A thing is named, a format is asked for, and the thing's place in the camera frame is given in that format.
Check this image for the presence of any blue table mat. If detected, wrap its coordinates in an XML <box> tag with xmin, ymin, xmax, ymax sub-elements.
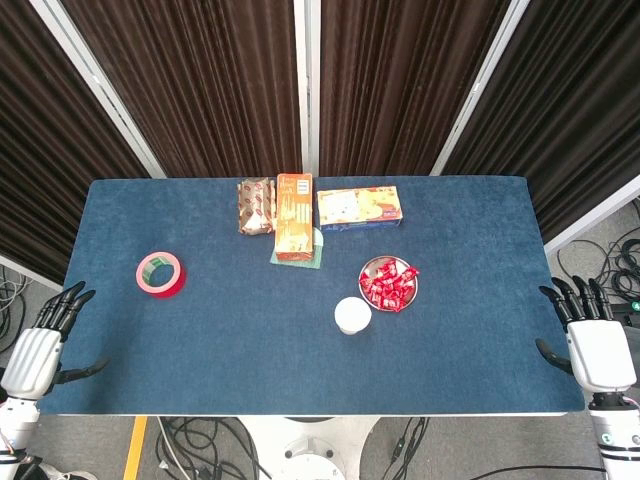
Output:
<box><xmin>37</xmin><ymin>175</ymin><xmax>586</xmax><ymax>416</ymax></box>

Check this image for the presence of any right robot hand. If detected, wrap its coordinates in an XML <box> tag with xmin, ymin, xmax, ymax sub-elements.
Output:
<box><xmin>534</xmin><ymin>275</ymin><xmax>639</xmax><ymax>396</ymax></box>

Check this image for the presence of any dark brown curtain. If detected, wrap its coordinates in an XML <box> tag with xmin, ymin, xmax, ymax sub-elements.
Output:
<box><xmin>319</xmin><ymin>0</ymin><xmax>511</xmax><ymax>177</ymax></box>
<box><xmin>0</xmin><ymin>0</ymin><xmax>151</xmax><ymax>284</ymax></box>
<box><xmin>59</xmin><ymin>0</ymin><xmax>303</xmax><ymax>179</ymax></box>
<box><xmin>442</xmin><ymin>0</ymin><xmax>640</xmax><ymax>244</ymax></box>

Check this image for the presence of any yellow blue biscuit box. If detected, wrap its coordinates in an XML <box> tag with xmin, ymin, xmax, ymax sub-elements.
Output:
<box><xmin>316</xmin><ymin>185</ymin><xmax>405</xmax><ymax>234</ymax></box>

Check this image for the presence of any black cable with switch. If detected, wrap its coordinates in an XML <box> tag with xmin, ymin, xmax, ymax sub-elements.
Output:
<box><xmin>382</xmin><ymin>417</ymin><xmax>431</xmax><ymax>480</ymax></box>

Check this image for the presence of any white frame bar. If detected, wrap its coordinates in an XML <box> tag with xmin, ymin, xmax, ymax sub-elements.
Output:
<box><xmin>0</xmin><ymin>254</ymin><xmax>64</xmax><ymax>292</ymax></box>
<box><xmin>543</xmin><ymin>174</ymin><xmax>640</xmax><ymax>256</ymax></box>

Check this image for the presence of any green cloth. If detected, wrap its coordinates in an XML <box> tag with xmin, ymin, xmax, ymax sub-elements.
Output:
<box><xmin>269</xmin><ymin>227</ymin><xmax>325</xmax><ymax>270</ymax></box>

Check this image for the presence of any red tape roll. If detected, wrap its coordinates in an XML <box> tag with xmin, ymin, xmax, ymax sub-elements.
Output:
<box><xmin>135</xmin><ymin>251</ymin><xmax>187</xmax><ymax>300</ymax></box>

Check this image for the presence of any white paper cup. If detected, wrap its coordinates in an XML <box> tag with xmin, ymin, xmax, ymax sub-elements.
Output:
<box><xmin>333</xmin><ymin>296</ymin><xmax>373</xmax><ymax>336</ymax></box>

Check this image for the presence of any round metal plate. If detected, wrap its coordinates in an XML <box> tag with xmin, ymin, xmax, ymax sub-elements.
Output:
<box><xmin>358</xmin><ymin>255</ymin><xmax>419</xmax><ymax>312</ymax></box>

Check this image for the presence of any white black sneaker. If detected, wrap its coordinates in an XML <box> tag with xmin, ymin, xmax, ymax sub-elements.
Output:
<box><xmin>37</xmin><ymin>462</ymin><xmax>96</xmax><ymax>480</ymax></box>

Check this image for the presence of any black cable bundle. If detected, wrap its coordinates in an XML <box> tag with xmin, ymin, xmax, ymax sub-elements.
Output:
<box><xmin>153</xmin><ymin>417</ymin><xmax>274</xmax><ymax>480</ymax></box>
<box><xmin>0</xmin><ymin>264</ymin><xmax>34</xmax><ymax>354</ymax></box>
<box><xmin>556</xmin><ymin>197</ymin><xmax>640</xmax><ymax>306</ymax></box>

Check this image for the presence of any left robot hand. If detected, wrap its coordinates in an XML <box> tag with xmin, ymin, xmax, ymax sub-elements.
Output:
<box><xmin>0</xmin><ymin>280</ymin><xmax>111</xmax><ymax>401</ymax></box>

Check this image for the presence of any tall orange box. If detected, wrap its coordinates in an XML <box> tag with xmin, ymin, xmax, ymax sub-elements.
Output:
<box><xmin>273</xmin><ymin>172</ymin><xmax>316</xmax><ymax>263</ymax></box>

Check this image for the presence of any yellow floor tape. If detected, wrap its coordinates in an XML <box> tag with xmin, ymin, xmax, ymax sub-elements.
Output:
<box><xmin>122</xmin><ymin>416</ymin><xmax>150</xmax><ymax>480</ymax></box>

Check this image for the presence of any gold snack bag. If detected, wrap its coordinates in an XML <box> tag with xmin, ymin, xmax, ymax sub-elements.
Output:
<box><xmin>236</xmin><ymin>178</ymin><xmax>278</xmax><ymax>236</ymax></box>

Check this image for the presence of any white frame post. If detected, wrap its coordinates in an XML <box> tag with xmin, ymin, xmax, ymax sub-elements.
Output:
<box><xmin>292</xmin><ymin>0</ymin><xmax>322</xmax><ymax>177</ymax></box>
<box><xmin>430</xmin><ymin>0</ymin><xmax>531</xmax><ymax>176</ymax></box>
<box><xmin>28</xmin><ymin>0</ymin><xmax>167</xmax><ymax>180</ymax></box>

